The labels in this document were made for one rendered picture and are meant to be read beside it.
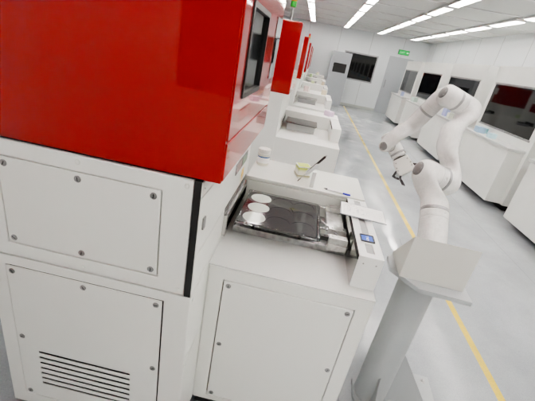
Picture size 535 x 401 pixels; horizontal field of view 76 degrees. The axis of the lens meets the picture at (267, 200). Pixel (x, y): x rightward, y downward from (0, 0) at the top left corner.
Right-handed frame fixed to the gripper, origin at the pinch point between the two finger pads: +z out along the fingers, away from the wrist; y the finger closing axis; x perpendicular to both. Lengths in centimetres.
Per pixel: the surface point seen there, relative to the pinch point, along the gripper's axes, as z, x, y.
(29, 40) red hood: -65, 158, 73
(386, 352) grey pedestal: 70, 46, 46
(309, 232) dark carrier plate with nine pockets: 5, 74, 50
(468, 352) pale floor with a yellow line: 117, -41, 14
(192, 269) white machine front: 1, 127, 74
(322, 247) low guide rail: 13, 69, 48
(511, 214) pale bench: 84, -312, -108
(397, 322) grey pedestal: 57, 51, 35
